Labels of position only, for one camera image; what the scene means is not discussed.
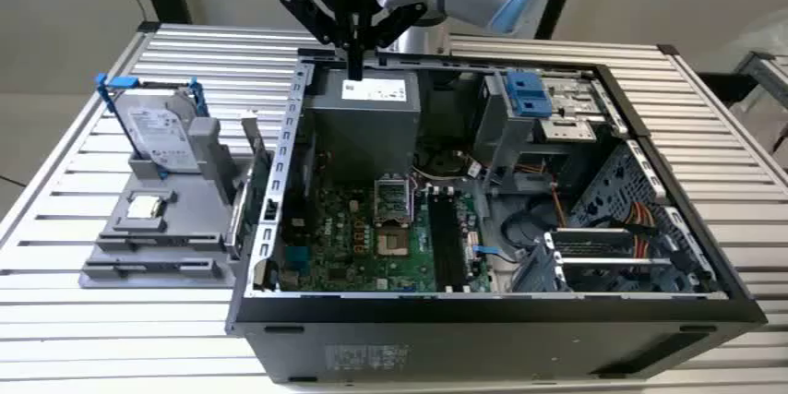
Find metal socket cover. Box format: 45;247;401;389
372;171;413;225

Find grey power supply unit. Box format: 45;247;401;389
304;68;424;183

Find green motherboard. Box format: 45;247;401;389
276;172;495;294

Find RAM stick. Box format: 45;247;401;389
101;235;217;248
89;261;216;274

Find silver CPU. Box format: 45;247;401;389
125;195;167;221

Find metal optical drive cage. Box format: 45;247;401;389
476;68;603;193

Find red yellow black power wires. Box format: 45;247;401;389
515;156;551;175

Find thin orange wire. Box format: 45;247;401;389
549;183;568;230

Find green graphics card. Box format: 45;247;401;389
224;109;277;259

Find wire locking lever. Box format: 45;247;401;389
408;175;424;229

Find CPU socket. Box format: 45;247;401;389
372;225;413;258

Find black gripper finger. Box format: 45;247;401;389
355;1;431;81
279;0;357;81

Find grey parts rack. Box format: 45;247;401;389
77;116;248;289

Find blue disk carrier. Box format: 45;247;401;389
95;71;208;181

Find blue plastic drive latch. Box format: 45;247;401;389
504;69;552;119

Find black metal bracket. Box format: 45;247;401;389
693;69;760;105

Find black open PC case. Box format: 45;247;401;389
224;45;768;386

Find black internal data cable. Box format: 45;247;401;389
500;197;548;260

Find silver hard disk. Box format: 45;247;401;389
115;88;203;170

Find beige yellow wire bundle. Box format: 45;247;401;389
411;163;489;183

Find orange yellow red ribbon wires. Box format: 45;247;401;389
625;201;659;262

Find metal frame side table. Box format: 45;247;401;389
731;49;788;108

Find metal disk bay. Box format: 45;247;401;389
509;226;676;294

